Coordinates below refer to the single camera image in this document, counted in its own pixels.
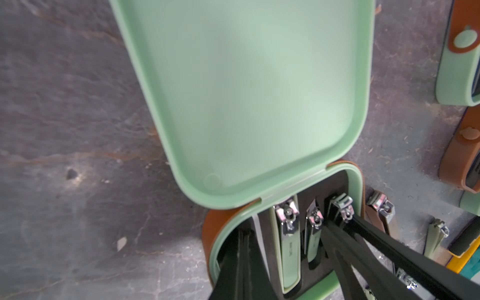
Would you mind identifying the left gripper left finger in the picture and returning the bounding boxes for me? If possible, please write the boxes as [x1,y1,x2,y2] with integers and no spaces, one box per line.
[209,228,278,300]

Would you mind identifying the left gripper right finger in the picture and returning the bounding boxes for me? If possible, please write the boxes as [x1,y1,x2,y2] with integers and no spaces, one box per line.
[321,221,367,300]

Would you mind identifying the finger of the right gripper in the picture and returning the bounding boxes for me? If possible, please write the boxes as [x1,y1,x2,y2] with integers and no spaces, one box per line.
[346,216,480,300]

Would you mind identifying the small clipper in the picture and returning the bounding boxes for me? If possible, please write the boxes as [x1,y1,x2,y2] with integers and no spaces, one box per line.
[304,199,324,263]

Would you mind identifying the brown nail clipper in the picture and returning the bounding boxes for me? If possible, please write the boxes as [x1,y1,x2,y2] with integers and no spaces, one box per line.
[366,191,399,240]

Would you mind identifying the green case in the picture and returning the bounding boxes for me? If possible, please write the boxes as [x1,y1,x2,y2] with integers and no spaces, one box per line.
[435,0,480,107]
[111,1,376,282]
[459,191,480,216]

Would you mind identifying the green nail clipper large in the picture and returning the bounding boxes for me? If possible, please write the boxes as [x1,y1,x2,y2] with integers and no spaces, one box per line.
[423,219,450,260]

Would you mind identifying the brown case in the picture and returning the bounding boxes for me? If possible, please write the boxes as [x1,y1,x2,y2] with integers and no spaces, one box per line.
[439,106,480,194]

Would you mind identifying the yellow handled pliers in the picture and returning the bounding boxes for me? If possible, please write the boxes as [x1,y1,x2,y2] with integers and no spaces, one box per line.
[446,216,480,284]

